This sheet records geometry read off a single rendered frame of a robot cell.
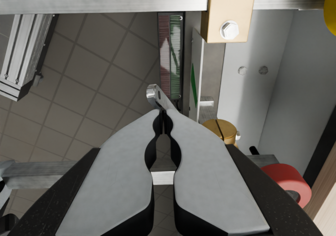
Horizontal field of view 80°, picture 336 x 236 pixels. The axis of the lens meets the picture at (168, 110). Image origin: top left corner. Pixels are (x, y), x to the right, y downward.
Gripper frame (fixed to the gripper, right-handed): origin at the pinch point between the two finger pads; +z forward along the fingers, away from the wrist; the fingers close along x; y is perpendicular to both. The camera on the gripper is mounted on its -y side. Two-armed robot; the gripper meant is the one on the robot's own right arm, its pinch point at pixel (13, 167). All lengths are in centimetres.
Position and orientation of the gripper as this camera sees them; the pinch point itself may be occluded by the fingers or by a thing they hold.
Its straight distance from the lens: 44.5
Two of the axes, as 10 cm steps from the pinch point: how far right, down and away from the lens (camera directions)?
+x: 0.2, 8.6, 5.0
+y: -10.0, 0.3, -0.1
